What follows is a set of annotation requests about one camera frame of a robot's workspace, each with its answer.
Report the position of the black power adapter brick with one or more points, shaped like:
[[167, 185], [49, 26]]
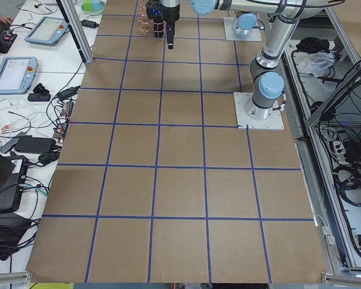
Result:
[[34, 145]]

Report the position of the copper wire wine basket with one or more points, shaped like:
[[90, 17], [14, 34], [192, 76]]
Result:
[[146, 26]]

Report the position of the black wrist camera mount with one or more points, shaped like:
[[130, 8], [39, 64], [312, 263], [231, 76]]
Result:
[[153, 12]]

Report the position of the lower blue teach pendant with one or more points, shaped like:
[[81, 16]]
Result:
[[17, 74]]

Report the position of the green bowl with blocks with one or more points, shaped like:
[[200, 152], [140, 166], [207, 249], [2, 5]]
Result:
[[93, 7]]

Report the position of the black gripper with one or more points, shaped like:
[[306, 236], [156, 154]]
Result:
[[170, 15]]

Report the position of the blue teach pendant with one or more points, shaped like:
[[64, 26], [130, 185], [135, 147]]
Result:
[[17, 74], [48, 31]]

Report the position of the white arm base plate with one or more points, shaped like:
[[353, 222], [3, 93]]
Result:
[[249, 116], [242, 28]]

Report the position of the small black power adapter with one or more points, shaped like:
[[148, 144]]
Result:
[[89, 24]]

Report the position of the black laptop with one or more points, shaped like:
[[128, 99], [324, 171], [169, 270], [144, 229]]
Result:
[[12, 175]]

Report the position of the upper blue teach pendant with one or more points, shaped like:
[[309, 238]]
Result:
[[48, 31]]

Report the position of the aluminium frame post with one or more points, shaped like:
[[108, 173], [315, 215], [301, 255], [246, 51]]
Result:
[[71, 17]]

